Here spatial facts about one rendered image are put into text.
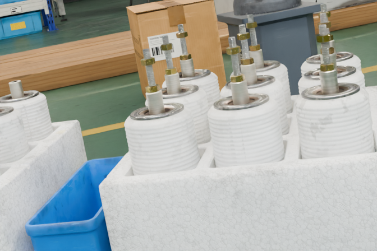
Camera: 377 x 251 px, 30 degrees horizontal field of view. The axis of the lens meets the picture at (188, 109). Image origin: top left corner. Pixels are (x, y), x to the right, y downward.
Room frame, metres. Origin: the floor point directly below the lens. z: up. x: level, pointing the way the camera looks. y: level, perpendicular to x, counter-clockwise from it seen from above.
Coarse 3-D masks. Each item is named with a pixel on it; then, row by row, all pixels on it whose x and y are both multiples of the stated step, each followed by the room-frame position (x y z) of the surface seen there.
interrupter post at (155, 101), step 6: (150, 96) 0.94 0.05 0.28; (156, 96) 0.94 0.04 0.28; (162, 96) 0.95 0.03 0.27; (150, 102) 0.94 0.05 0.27; (156, 102) 0.94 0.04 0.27; (162, 102) 0.94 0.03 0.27; (150, 108) 0.94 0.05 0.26; (156, 108) 0.94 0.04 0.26; (162, 108) 0.94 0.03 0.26; (150, 114) 0.94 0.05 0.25
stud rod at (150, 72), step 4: (144, 52) 0.94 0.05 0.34; (148, 52) 0.94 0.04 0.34; (144, 56) 0.94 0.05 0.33; (148, 56) 0.94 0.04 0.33; (148, 68) 0.94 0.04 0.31; (152, 68) 0.94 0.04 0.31; (148, 72) 0.94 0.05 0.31; (152, 72) 0.94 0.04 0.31; (148, 76) 0.94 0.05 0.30; (152, 76) 0.94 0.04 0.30; (148, 80) 0.94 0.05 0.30; (152, 80) 0.94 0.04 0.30; (152, 84) 0.94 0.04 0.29
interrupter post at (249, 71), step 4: (252, 64) 1.03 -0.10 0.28; (244, 68) 1.03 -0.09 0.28; (248, 68) 1.02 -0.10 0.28; (252, 68) 1.03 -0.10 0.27; (244, 72) 1.03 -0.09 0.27; (248, 72) 1.02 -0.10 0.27; (252, 72) 1.02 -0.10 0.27; (248, 76) 1.02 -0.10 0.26; (252, 76) 1.02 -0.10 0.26; (256, 76) 1.03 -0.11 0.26; (248, 80) 1.02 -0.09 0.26; (252, 80) 1.02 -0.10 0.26; (256, 80) 1.03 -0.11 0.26; (248, 84) 1.02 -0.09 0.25; (252, 84) 1.02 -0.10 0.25
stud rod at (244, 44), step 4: (244, 24) 1.03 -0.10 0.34; (240, 28) 1.03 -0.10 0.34; (244, 28) 1.03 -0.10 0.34; (240, 32) 1.03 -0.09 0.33; (244, 32) 1.03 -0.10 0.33; (244, 40) 1.03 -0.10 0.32; (244, 44) 1.03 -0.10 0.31; (244, 48) 1.03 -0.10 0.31; (248, 48) 1.03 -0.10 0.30; (244, 52) 1.03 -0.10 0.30; (248, 52) 1.03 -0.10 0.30; (244, 56) 1.03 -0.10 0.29; (248, 56) 1.03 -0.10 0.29
